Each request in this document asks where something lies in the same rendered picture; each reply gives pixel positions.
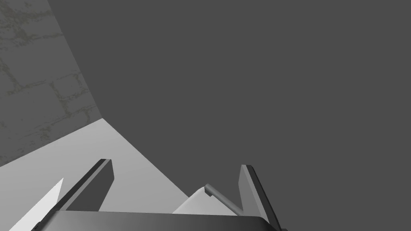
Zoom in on grey bar handle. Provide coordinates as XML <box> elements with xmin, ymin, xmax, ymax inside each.
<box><xmin>204</xmin><ymin>183</ymin><xmax>244</xmax><ymax>217</ymax></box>

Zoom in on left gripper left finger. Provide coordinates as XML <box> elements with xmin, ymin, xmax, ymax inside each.
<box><xmin>55</xmin><ymin>158</ymin><xmax>115</xmax><ymax>212</ymax></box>

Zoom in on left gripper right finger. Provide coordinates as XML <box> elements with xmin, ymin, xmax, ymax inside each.
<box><xmin>238</xmin><ymin>164</ymin><xmax>283</xmax><ymax>230</ymax></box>

